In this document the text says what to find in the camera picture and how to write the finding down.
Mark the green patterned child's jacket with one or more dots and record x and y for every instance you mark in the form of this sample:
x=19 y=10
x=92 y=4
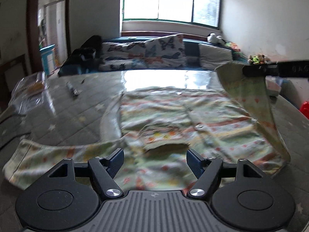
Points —
x=169 y=116

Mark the butterfly print pillow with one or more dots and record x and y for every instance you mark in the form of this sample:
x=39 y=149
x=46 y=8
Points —
x=166 y=46

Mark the colourful toys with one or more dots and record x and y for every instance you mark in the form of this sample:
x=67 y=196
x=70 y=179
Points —
x=233 y=47

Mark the white plush toy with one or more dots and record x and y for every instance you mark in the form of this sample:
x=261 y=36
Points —
x=213 y=38

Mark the small brown plush toy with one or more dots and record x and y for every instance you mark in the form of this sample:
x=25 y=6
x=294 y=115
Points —
x=258 y=58

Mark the green framed window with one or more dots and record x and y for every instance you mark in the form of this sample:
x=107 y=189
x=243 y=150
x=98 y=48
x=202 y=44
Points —
x=169 y=0

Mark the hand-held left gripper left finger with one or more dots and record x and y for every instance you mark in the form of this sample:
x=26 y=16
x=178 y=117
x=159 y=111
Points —
x=116 y=162

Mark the teal blue sofa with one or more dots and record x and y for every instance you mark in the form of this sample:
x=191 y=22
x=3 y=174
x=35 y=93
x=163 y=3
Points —
x=192 y=48

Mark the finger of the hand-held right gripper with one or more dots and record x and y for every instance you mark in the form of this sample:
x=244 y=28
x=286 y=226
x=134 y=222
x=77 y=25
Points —
x=260 y=71

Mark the dark wooden door frame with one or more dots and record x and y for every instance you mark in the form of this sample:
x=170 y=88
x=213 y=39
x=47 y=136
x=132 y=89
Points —
x=32 y=29

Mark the clear plastic food container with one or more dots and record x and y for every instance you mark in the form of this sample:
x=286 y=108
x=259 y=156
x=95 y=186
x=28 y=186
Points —
x=31 y=87

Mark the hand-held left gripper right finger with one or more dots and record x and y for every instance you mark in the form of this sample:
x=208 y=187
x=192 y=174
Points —
x=194 y=163

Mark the butterfly print pillows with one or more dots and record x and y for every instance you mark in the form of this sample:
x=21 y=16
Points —
x=120 y=50

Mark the black bag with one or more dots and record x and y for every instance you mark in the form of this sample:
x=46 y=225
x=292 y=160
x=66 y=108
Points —
x=84 y=53

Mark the blue white cabinet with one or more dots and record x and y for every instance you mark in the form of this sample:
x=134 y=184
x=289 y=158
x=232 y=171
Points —
x=47 y=58

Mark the grey cushion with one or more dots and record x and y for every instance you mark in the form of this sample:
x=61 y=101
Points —
x=214 y=55

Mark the red plastic stool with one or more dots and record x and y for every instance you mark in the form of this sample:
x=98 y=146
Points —
x=304 y=110

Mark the black pen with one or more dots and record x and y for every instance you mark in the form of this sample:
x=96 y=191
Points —
x=72 y=90

